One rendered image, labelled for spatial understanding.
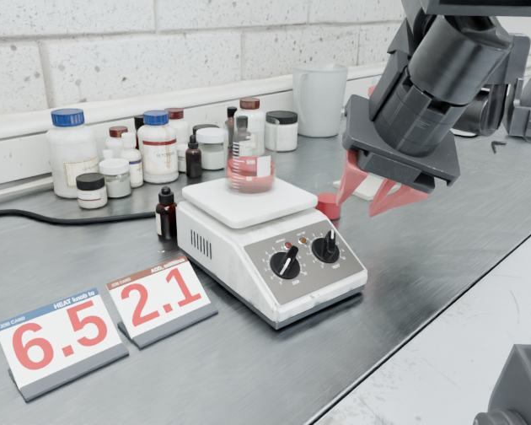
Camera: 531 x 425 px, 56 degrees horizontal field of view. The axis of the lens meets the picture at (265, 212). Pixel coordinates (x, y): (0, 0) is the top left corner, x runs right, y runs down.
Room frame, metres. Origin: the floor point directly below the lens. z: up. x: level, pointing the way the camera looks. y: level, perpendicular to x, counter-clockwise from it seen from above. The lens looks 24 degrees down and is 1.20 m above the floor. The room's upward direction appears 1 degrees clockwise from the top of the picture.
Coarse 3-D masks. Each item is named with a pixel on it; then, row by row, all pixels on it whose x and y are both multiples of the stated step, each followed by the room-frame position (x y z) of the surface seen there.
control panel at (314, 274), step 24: (264, 240) 0.46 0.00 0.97; (288, 240) 0.47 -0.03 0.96; (312, 240) 0.48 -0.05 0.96; (336, 240) 0.49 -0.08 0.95; (264, 264) 0.44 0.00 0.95; (312, 264) 0.45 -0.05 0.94; (336, 264) 0.46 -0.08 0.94; (360, 264) 0.47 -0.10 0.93; (288, 288) 0.42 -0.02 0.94; (312, 288) 0.43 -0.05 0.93
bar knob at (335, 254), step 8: (328, 232) 0.48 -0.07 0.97; (320, 240) 0.48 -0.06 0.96; (328, 240) 0.47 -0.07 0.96; (312, 248) 0.47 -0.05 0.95; (320, 248) 0.47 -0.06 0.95; (328, 248) 0.46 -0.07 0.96; (336, 248) 0.48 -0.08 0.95; (320, 256) 0.46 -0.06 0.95; (328, 256) 0.46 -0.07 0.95; (336, 256) 0.47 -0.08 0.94
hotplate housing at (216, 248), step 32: (192, 224) 0.52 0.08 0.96; (224, 224) 0.49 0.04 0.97; (256, 224) 0.49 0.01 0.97; (288, 224) 0.50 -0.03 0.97; (192, 256) 0.52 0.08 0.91; (224, 256) 0.46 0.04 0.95; (256, 288) 0.42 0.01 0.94; (320, 288) 0.43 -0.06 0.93; (352, 288) 0.46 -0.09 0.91; (288, 320) 0.41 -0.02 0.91
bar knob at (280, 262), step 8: (296, 248) 0.45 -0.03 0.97; (272, 256) 0.44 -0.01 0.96; (280, 256) 0.45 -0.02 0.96; (288, 256) 0.43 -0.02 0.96; (272, 264) 0.44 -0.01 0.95; (280, 264) 0.44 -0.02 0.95; (288, 264) 0.43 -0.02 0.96; (296, 264) 0.44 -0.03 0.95; (280, 272) 0.43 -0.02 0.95; (288, 272) 0.43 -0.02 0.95; (296, 272) 0.43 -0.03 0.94
